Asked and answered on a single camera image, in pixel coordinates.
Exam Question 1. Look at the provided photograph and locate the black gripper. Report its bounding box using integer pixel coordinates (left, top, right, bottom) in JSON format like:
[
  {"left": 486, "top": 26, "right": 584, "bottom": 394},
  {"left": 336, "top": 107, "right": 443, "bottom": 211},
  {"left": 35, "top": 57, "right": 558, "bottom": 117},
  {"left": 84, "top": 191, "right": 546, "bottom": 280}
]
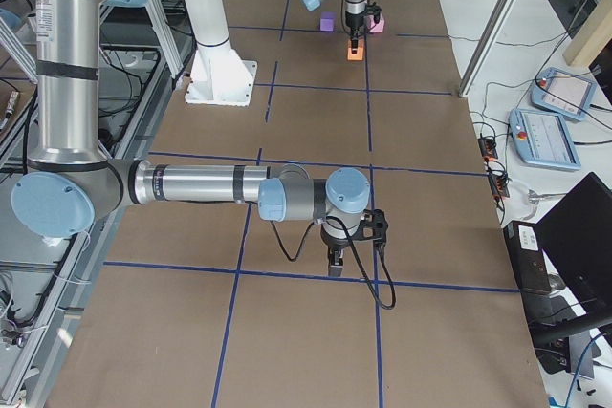
[
  {"left": 320, "top": 226, "right": 350, "bottom": 277},
  {"left": 344, "top": 11, "right": 365, "bottom": 54}
]

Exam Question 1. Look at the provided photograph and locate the orange foam cube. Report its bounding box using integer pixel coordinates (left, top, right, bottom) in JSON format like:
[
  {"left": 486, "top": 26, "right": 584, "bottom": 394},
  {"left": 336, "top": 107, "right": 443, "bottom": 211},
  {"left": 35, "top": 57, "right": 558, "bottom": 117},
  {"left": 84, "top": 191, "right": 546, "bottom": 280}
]
[{"left": 347, "top": 42, "right": 364, "bottom": 62}]

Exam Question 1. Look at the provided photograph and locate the pink foam cube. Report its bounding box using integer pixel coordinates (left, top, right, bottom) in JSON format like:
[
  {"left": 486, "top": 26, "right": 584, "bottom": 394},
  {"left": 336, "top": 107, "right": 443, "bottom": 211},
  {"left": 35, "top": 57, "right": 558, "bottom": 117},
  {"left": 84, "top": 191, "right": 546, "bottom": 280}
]
[{"left": 365, "top": 14, "right": 385, "bottom": 33}]

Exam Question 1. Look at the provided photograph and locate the purple foam cube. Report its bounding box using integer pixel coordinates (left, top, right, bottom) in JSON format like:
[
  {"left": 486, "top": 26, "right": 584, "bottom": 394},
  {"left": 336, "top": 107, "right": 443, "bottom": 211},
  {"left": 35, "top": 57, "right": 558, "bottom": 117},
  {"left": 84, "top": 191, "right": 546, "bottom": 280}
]
[{"left": 319, "top": 11, "right": 336, "bottom": 32}]

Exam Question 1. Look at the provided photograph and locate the brown paper table mat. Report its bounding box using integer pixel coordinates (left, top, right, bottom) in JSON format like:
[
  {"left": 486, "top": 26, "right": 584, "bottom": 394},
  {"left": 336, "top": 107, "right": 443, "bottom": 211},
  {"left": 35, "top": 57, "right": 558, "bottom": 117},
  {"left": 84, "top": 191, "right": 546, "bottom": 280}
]
[{"left": 47, "top": 0, "right": 547, "bottom": 407}]

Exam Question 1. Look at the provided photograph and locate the orange black connector strip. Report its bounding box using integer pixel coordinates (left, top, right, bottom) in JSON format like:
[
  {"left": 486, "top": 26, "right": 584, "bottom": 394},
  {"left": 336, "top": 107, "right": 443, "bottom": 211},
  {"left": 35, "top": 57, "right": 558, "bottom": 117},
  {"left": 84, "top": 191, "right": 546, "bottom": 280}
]
[{"left": 477, "top": 136, "right": 510, "bottom": 202}]

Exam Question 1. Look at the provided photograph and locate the black box with label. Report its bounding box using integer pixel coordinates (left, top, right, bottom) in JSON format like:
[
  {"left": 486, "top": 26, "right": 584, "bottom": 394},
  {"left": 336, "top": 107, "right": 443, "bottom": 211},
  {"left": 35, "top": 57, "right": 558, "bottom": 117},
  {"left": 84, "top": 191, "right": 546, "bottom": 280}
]
[{"left": 503, "top": 221, "right": 551, "bottom": 295}]

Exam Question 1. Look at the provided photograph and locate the near teach pendant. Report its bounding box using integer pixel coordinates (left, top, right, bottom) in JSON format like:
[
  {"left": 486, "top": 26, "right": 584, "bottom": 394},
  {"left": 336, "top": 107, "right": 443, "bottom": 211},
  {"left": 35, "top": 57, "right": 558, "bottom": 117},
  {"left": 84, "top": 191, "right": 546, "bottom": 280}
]
[{"left": 509, "top": 108, "right": 581, "bottom": 171}]

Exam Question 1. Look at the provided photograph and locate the teach pendant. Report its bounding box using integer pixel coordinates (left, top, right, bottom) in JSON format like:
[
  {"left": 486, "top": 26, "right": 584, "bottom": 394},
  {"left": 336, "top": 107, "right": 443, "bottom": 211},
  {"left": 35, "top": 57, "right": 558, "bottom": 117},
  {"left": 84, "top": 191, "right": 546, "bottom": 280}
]
[
  {"left": 531, "top": 67, "right": 596, "bottom": 121},
  {"left": 509, "top": 108, "right": 581, "bottom": 171}
]

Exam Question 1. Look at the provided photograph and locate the far teach pendant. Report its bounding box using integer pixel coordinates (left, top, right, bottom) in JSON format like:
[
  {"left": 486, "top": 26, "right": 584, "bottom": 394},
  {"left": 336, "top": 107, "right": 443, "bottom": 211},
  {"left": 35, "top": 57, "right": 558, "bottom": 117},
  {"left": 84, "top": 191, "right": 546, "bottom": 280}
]
[{"left": 531, "top": 67, "right": 596, "bottom": 121}]

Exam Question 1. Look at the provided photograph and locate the black laptop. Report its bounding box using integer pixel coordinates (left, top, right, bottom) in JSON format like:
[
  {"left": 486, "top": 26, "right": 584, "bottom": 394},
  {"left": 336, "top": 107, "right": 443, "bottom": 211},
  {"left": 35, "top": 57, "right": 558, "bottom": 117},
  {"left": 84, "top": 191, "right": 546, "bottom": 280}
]
[{"left": 530, "top": 172, "right": 611, "bottom": 347}]

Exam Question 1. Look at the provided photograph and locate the white pedestal column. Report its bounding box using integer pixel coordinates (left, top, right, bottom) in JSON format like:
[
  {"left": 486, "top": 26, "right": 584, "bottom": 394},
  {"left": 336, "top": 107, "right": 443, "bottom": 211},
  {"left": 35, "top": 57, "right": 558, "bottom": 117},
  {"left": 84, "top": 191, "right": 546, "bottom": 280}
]
[{"left": 185, "top": 0, "right": 257, "bottom": 107}]

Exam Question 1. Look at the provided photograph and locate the aluminium frame post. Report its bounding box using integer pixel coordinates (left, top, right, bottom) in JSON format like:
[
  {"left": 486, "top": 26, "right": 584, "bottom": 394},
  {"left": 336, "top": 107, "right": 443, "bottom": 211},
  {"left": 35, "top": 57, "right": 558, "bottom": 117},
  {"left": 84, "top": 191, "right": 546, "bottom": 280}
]
[{"left": 458, "top": 0, "right": 517, "bottom": 97}]

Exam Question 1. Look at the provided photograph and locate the aluminium side frame rail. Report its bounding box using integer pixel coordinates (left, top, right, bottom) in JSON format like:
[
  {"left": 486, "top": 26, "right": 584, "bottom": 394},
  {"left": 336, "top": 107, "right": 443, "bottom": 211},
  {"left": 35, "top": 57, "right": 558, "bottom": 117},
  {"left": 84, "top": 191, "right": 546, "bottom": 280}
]
[{"left": 1, "top": 0, "right": 187, "bottom": 406}]

